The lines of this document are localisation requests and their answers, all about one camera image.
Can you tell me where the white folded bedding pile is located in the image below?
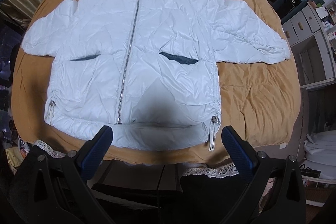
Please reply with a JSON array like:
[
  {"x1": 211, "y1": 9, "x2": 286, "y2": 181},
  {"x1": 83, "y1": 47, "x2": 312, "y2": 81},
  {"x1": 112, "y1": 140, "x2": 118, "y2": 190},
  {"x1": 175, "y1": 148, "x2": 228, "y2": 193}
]
[{"x1": 303, "y1": 130, "x2": 336, "y2": 166}]

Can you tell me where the white lace bed skirt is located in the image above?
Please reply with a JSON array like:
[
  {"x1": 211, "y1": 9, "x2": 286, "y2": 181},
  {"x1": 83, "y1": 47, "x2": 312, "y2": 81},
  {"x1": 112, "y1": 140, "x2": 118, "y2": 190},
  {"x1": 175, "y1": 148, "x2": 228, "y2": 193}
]
[{"x1": 33, "y1": 140, "x2": 239, "y2": 178}]

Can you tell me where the white puffer jacket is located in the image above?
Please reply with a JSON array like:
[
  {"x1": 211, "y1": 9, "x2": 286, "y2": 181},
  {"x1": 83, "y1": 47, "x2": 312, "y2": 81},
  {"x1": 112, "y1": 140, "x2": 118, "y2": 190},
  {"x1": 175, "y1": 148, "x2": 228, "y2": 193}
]
[{"x1": 22, "y1": 0, "x2": 290, "y2": 151}]

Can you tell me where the grey drawer cabinet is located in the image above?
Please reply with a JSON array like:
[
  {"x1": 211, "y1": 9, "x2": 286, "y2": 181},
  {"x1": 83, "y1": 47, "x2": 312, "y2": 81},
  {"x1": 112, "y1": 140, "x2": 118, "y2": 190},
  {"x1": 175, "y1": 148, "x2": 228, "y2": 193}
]
[{"x1": 282, "y1": 1, "x2": 335, "y2": 90}]

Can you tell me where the mustard yellow quilt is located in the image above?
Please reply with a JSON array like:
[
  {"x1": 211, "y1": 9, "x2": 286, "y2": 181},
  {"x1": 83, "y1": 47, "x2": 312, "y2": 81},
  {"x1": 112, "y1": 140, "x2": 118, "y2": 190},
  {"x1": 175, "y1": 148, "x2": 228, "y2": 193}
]
[{"x1": 11, "y1": 0, "x2": 301, "y2": 152}]

